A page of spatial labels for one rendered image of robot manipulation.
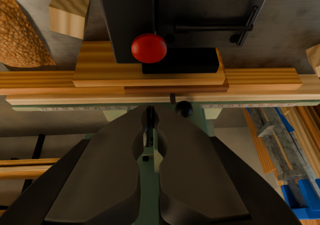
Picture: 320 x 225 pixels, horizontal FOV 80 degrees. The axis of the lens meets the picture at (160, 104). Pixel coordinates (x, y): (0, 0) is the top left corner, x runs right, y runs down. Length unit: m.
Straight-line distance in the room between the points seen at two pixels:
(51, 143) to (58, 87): 2.90
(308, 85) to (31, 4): 0.48
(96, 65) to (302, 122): 1.57
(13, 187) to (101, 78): 3.10
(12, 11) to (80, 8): 0.10
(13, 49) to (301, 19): 0.42
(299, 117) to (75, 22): 1.62
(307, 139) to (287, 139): 0.57
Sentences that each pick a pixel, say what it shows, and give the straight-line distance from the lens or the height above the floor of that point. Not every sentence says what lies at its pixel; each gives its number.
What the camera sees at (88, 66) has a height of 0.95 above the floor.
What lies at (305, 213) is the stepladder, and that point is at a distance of 1.08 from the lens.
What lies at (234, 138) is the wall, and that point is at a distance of 2.99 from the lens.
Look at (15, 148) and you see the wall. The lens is 3.53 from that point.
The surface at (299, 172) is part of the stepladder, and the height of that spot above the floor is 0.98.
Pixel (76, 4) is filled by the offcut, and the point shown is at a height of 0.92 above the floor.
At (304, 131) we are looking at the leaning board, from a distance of 1.68.
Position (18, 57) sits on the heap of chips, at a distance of 0.37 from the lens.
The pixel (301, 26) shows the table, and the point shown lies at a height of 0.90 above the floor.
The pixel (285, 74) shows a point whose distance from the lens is 0.44.
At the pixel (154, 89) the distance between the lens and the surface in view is 0.32.
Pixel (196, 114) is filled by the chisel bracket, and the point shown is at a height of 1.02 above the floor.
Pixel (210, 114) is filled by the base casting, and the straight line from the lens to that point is 0.77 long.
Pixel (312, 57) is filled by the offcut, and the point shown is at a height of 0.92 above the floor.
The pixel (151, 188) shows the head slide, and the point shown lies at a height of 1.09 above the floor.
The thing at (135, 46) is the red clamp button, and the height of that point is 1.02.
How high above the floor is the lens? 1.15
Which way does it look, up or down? 31 degrees down
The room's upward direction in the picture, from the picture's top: 178 degrees clockwise
